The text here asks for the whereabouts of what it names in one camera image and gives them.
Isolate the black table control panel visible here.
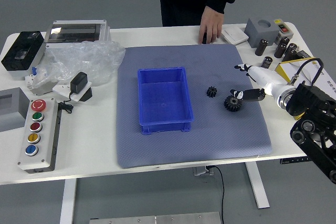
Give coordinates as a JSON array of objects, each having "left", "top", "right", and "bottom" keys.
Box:
[{"left": 279, "top": 156, "right": 312, "bottom": 165}]

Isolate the flat black device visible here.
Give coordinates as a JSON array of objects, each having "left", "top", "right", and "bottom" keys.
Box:
[{"left": 296, "top": 50, "right": 314, "bottom": 59}]

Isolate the person's left hand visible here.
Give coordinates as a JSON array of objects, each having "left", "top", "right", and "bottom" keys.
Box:
[{"left": 198, "top": 6, "right": 224, "bottom": 45}]

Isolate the yellow white cardboard box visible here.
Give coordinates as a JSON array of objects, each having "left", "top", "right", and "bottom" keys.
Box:
[{"left": 275, "top": 57, "right": 336, "bottom": 121}]

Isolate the grey five-button control station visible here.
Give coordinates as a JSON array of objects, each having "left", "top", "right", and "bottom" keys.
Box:
[{"left": 17, "top": 98, "right": 62, "bottom": 174}]

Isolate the black power adapter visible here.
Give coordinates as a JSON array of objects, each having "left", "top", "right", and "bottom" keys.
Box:
[{"left": 69, "top": 71, "right": 89, "bottom": 95}]

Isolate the black-lid grey enclosure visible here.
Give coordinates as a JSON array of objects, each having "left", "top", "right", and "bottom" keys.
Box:
[{"left": 1, "top": 30, "right": 47, "bottom": 80}]

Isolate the grey under-table control box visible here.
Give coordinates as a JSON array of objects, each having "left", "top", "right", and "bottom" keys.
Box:
[{"left": 193, "top": 166, "right": 215, "bottom": 177}]

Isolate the white wall switch plate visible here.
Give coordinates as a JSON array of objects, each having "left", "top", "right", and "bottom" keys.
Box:
[{"left": 221, "top": 27, "right": 249, "bottom": 45}]

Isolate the white table leg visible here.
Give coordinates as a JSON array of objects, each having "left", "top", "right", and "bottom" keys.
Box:
[
  {"left": 245, "top": 161, "right": 270, "bottom": 209},
  {"left": 59, "top": 179, "right": 77, "bottom": 224}
]

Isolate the black adapter cord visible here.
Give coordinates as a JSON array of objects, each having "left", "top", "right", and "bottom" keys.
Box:
[{"left": 57, "top": 91, "right": 76, "bottom": 114}]

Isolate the grey two-button switch box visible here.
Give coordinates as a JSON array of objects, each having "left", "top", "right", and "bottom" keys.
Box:
[{"left": 272, "top": 18, "right": 293, "bottom": 45}]

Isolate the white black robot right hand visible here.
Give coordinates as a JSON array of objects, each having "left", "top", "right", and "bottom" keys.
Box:
[{"left": 230, "top": 63, "right": 289, "bottom": 102}]

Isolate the grey window enclosure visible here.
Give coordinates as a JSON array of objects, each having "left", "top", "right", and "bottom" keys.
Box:
[{"left": 0, "top": 87, "right": 30, "bottom": 133}]

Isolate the blue plastic box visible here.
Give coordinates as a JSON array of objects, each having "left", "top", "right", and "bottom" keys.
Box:
[{"left": 137, "top": 67, "right": 195, "bottom": 136}]

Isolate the black cable under table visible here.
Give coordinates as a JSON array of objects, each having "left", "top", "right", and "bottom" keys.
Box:
[{"left": 206, "top": 165, "right": 226, "bottom": 224}]

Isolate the white circuit breaker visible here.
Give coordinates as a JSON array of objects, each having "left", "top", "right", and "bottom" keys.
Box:
[{"left": 25, "top": 66, "right": 57, "bottom": 96}]

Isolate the grey-blue table mat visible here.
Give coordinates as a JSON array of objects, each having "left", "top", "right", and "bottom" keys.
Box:
[{"left": 116, "top": 43, "right": 272, "bottom": 169}]

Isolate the grey clear-lid distribution box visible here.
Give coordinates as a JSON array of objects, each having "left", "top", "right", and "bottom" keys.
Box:
[{"left": 43, "top": 19, "right": 111, "bottom": 49}]

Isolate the grey block with round hole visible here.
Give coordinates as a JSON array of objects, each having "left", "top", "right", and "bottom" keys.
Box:
[{"left": 245, "top": 17, "right": 279, "bottom": 48}]

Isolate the big black gear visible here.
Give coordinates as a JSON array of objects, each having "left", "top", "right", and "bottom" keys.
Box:
[{"left": 224, "top": 95, "right": 244, "bottom": 112}]

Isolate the silver metal plate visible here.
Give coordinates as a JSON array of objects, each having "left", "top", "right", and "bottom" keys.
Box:
[{"left": 89, "top": 211, "right": 223, "bottom": 224}]

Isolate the white socket block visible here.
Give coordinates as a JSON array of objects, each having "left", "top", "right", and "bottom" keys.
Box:
[{"left": 52, "top": 81, "right": 93, "bottom": 102}]

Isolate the clear plastic bag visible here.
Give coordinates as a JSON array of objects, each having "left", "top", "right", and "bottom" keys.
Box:
[{"left": 33, "top": 40, "right": 126, "bottom": 88}]

